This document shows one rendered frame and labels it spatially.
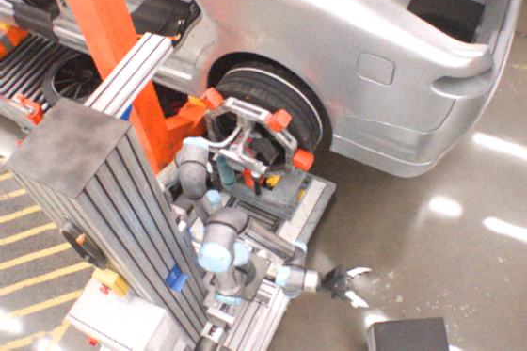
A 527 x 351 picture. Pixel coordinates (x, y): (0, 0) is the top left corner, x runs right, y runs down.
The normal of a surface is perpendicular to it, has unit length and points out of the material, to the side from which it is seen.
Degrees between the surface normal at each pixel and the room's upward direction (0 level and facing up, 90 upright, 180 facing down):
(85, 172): 0
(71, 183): 0
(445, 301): 0
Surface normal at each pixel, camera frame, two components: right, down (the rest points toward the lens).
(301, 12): -0.47, 0.60
